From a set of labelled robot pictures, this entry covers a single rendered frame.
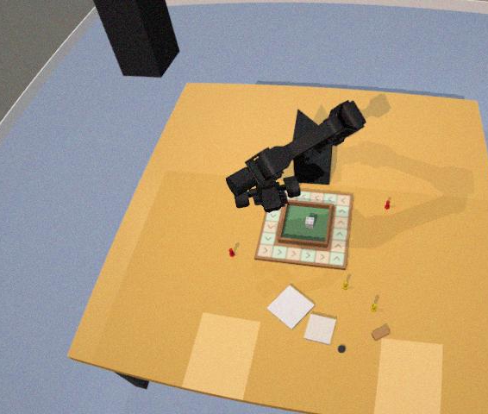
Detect white square tile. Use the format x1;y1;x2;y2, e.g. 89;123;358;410
303;314;336;345

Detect white die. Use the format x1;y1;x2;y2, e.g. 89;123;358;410
305;217;314;229

